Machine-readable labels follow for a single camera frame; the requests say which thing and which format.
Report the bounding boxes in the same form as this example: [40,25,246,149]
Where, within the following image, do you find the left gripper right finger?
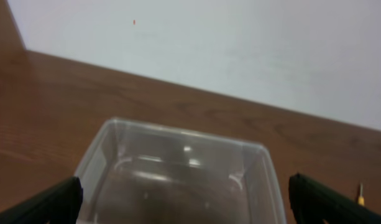
[288,173,381,224]

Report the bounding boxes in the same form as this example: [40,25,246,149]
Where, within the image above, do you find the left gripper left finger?
[0,177,83,224]

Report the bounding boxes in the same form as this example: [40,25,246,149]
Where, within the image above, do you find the clear plastic storage container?
[75,119,286,223]

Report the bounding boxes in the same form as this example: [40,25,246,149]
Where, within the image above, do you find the black yellow screwdriver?
[357,183,365,206]

